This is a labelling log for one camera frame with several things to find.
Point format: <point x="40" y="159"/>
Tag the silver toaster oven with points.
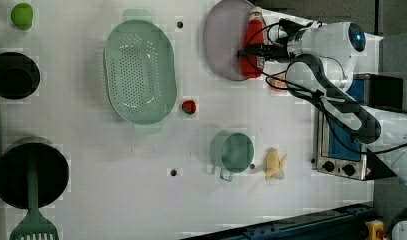
<point x="340" y="155"/>

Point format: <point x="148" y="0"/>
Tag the large black pot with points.
<point x="52" y="171"/>

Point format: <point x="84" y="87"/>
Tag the yellow red emergency button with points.
<point x="377" y="230"/>

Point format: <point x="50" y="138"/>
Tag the green toy apple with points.
<point x="22" y="16"/>

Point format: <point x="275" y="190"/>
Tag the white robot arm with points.
<point x="321" y="61"/>

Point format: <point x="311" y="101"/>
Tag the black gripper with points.
<point x="268" y="52"/>

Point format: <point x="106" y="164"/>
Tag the green mug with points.
<point x="232" y="153"/>

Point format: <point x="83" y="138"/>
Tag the toy banana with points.
<point x="273" y="163"/>

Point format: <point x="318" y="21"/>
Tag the lilac round plate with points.
<point x="223" y="35"/>

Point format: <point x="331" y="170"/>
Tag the toy strawberry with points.
<point x="189" y="107"/>

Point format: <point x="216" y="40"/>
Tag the green perforated colander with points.
<point x="140" y="71"/>

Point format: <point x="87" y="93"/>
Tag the green slotted spatula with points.
<point x="34" y="226"/>

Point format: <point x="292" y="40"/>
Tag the small black pot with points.
<point x="19" y="75"/>

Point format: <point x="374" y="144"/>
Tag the red ketchup bottle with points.
<point x="252" y="65"/>

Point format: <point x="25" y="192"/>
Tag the toy orange slice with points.
<point x="278" y="83"/>

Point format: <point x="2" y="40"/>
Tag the blue metal frame rail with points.
<point x="343" y="223"/>

